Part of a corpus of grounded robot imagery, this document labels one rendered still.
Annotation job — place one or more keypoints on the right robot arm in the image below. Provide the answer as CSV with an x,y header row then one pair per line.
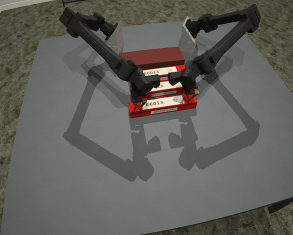
x,y
81,25

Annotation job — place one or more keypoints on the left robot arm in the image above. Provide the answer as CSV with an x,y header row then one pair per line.
x,y
249,20

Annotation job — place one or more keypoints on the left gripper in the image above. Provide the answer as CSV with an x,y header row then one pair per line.
x,y
189,92

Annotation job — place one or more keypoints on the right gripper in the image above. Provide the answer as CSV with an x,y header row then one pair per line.
x,y
135,93

